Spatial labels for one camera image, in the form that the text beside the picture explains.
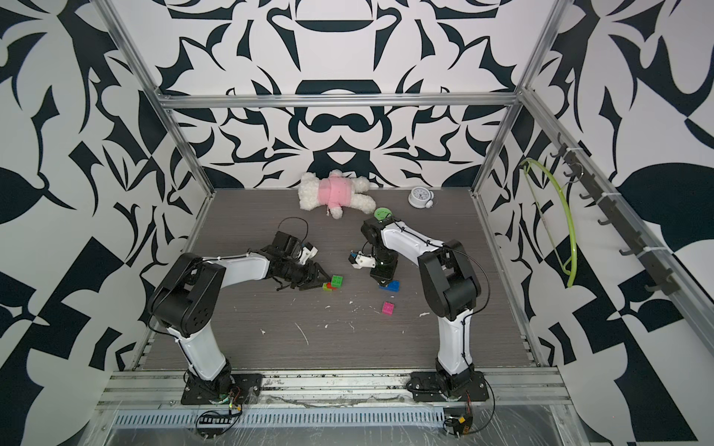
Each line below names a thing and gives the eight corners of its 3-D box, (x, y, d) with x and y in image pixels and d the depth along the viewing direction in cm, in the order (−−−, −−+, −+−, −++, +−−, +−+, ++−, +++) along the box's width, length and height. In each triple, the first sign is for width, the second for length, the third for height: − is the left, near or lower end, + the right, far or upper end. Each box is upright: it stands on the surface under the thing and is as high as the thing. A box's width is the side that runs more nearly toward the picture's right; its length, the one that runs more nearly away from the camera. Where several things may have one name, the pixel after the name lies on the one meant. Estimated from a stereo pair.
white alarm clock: (410, 208, 115) (411, 203, 112) (407, 191, 121) (408, 186, 119) (434, 208, 115) (435, 203, 112) (430, 191, 121) (431, 186, 119)
